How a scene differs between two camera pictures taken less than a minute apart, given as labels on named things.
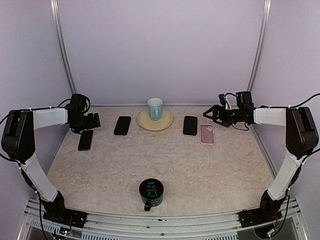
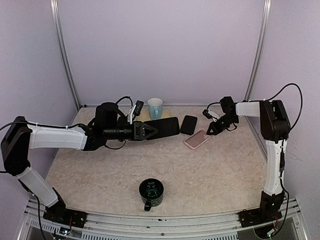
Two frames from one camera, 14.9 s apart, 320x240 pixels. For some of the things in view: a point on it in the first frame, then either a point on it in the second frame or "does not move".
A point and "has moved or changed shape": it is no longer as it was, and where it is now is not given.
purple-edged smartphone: [85, 140] has moved or changed shape
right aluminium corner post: [267, 5] does not move
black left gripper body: [88, 124] → [136, 130]
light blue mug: [155, 106] does not move
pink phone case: [206, 134] has moved or changed shape
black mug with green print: [151, 191] does not move
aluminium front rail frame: [166, 224] does not move
